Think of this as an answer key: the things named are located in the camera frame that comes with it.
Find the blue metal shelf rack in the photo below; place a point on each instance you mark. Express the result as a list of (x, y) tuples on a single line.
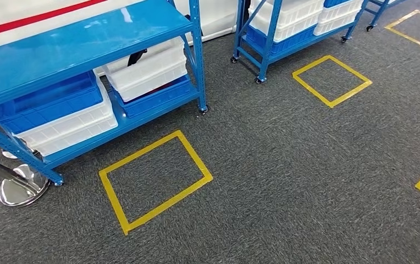
[(68, 47)]

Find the blue plastic bin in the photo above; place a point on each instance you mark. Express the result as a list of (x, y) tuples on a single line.
[(49, 105), (151, 104), (286, 43), (335, 3)]

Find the white plastic bin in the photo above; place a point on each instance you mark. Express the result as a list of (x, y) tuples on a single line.
[(341, 12), (71, 142), (68, 127), (148, 67), (293, 29), (297, 9), (151, 89), (334, 25)]

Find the yellow floor tape square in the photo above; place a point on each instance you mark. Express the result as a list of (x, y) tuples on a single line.
[(141, 153), (406, 36)]

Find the black item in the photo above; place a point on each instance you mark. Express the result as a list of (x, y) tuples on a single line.
[(137, 56)]

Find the blue wheeled metal rack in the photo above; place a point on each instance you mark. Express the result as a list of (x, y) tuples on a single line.
[(268, 36), (378, 14)]

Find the white car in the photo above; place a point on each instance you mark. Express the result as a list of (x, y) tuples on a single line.
[(213, 14)]

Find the red barrier belt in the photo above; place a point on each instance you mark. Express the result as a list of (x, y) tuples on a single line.
[(31, 20)]

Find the black stanchion post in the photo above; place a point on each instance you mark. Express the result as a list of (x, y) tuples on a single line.
[(24, 189)]

